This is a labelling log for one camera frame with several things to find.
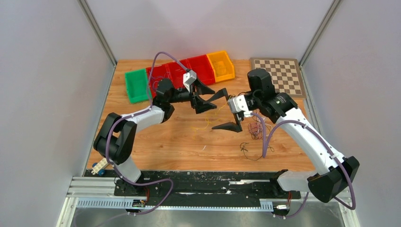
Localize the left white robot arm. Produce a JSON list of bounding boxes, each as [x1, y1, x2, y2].
[[93, 79, 224, 196]]

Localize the green plastic bin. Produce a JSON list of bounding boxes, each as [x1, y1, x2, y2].
[[125, 69, 152, 104]]

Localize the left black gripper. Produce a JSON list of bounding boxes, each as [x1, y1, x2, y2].
[[168, 76, 217, 114]]

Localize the white blue toy car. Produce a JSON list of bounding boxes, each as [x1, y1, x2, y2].
[[91, 158, 108, 176]]

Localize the yellow plastic bin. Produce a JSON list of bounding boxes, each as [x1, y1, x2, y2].
[[206, 51, 235, 83]]

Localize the aluminium frame rail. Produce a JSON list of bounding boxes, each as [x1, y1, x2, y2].
[[54, 177, 361, 227]]

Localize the right red plastic bin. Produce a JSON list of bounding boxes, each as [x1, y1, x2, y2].
[[187, 54, 216, 85]]

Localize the left red plastic bin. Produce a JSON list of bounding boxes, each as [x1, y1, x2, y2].
[[148, 64, 169, 97]]

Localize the red plastic bin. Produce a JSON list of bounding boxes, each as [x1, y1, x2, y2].
[[148, 64, 169, 97], [187, 54, 216, 85], [166, 61, 186, 88]]

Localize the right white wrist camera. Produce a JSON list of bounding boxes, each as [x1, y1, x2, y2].
[[227, 95, 250, 114]]

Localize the wooden chessboard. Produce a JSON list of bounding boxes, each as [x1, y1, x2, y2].
[[250, 57, 306, 99]]

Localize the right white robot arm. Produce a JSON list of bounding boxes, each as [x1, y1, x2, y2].
[[209, 69, 360, 210]]

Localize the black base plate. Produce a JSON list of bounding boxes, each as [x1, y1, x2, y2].
[[94, 170, 301, 208]]

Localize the middle red plastic bin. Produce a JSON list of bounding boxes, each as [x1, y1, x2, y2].
[[166, 61, 186, 88]]

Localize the yellow wire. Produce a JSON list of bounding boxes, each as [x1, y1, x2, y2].
[[192, 102, 229, 140], [216, 61, 231, 76]]

